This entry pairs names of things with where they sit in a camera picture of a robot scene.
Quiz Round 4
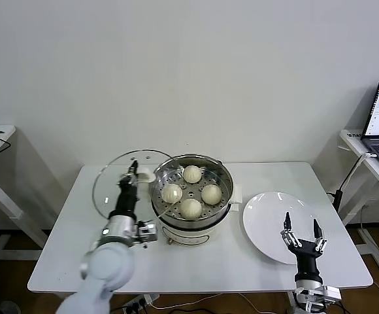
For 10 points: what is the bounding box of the glass lid with white handle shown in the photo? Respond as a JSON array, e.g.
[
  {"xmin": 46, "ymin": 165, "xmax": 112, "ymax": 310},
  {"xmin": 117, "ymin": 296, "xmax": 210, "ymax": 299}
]
[{"xmin": 91, "ymin": 148, "xmax": 180, "ymax": 227}]

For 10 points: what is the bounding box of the white laptop side table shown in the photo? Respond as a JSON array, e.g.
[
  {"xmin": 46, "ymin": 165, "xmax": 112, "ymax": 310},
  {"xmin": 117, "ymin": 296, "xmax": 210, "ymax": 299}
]
[{"xmin": 338, "ymin": 128, "xmax": 379, "ymax": 272}]

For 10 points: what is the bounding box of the white power strip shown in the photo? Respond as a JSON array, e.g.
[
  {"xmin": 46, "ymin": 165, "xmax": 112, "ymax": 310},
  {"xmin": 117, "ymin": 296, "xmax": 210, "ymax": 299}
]
[{"xmin": 120, "ymin": 294, "xmax": 160, "ymax": 311}]

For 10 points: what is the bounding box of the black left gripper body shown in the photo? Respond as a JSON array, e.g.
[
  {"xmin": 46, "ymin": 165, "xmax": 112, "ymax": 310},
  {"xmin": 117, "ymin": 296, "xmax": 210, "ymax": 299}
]
[{"xmin": 114, "ymin": 177, "xmax": 141, "ymax": 217}]

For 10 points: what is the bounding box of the white laptop cable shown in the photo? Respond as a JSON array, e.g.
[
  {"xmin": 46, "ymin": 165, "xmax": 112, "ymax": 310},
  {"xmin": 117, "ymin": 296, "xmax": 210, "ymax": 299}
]
[{"xmin": 338, "ymin": 152, "xmax": 378, "ymax": 194}]

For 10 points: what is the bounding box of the white steamed baozi bun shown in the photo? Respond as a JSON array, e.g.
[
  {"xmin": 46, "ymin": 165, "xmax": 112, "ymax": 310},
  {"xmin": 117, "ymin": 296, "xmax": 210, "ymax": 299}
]
[
  {"xmin": 182, "ymin": 165, "xmax": 203, "ymax": 183},
  {"xmin": 201, "ymin": 184, "xmax": 223, "ymax": 206},
  {"xmin": 179, "ymin": 198, "xmax": 203, "ymax": 220},
  {"xmin": 161, "ymin": 183, "xmax": 183, "ymax": 203}
]

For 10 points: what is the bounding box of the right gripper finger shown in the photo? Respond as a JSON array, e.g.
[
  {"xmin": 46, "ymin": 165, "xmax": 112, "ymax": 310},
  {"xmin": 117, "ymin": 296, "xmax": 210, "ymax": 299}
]
[
  {"xmin": 280, "ymin": 211, "xmax": 302, "ymax": 249},
  {"xmin": 312, "ymin": 218, "xmax": 327, "ymax": 253}
]

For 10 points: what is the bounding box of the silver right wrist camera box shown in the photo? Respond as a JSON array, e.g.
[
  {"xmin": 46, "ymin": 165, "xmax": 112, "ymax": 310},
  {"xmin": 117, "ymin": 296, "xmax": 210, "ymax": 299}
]
[{"xmin": 321, "ymin": 285, "xmax": 342, "ymax": 304}]

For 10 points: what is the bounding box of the white electric cooker base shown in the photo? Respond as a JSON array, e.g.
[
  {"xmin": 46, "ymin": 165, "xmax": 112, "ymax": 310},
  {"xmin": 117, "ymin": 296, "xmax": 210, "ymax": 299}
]
[{"xmin": 152, "ymin": 199, "xmax": 239, "ymax": 248}]

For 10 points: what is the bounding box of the stainless steel steamer basket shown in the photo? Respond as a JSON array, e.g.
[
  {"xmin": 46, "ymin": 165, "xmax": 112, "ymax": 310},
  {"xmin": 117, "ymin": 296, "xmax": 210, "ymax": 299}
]
[{"xmin": 148, "ymin": 153, "xmax": 244, "ymax": 230}]

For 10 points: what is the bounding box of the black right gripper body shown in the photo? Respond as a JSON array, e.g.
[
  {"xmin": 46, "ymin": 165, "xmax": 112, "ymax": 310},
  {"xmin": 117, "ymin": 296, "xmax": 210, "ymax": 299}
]
[{"xmin": 288, "ymin": 239, "xmax": 325, "ymax": 281}]

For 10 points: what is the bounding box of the white round plate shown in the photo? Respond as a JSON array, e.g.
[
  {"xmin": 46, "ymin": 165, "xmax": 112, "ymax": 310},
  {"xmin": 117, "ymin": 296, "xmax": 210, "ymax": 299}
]
[{"xmin": 242, "ymin": 192, "xmax": 327, "ymax": 265}]

